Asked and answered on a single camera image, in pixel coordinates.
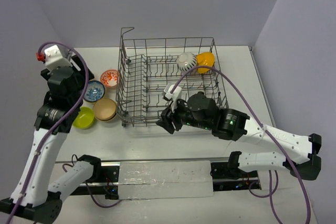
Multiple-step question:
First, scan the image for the large orange plastic bowl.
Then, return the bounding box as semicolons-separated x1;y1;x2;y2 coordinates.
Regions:
196;52;215;74

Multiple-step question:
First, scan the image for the white striped ceramic bowl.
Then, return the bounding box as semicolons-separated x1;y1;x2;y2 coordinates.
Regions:
176;52;197;72

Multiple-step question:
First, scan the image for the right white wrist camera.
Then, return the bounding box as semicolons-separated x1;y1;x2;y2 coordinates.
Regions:
163;83;182;112

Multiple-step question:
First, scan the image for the blue floral ceramic bowl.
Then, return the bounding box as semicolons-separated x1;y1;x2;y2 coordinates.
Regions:
83;80;106;103

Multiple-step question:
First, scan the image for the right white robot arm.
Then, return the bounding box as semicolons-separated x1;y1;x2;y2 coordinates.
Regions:
156;92;322;180

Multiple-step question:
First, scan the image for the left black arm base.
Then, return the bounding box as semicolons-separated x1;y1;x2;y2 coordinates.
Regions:
70;162;120;200

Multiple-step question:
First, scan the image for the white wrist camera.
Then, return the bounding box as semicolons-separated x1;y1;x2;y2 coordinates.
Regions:
44;45;71;71
163;83;182;112

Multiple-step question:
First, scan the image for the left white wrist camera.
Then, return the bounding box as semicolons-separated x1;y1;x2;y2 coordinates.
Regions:
44;45;71;71

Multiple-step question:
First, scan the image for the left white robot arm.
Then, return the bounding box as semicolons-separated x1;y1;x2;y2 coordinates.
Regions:
1;54;103;223

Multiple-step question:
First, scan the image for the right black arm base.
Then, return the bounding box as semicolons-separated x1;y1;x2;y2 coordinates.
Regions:
210;158;261;192

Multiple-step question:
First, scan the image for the clear plastic tape sheet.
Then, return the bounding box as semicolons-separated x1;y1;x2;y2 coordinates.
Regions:
118;161;214;200

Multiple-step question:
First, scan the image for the grey wire dish rack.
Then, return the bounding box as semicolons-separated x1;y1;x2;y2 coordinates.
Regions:
115;27;221;127

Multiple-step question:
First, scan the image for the red patterned white bowl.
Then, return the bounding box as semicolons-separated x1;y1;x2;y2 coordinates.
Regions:
100;69;119;89

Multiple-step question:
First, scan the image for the lime green plastic bowl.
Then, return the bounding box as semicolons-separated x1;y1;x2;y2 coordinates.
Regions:
72;106;95;129

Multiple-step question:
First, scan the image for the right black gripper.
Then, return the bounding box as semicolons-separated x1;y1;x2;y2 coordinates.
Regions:
155;95;212;134

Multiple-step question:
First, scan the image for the tan ceramic bowl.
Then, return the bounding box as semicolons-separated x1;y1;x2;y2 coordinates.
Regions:
92;98;117;122

